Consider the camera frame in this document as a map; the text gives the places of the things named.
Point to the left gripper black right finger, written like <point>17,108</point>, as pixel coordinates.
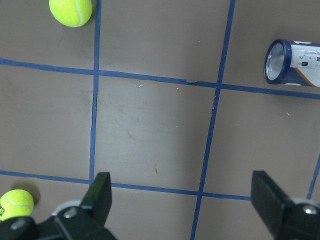
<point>285,217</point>

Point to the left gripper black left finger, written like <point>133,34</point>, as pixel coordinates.
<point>86,221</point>

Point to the white blue tennis ball can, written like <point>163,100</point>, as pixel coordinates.
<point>295,63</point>

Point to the tennis ball near arm base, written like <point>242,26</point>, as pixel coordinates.
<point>16,203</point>

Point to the tennis ball middle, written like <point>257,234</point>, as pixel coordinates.
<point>71,13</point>

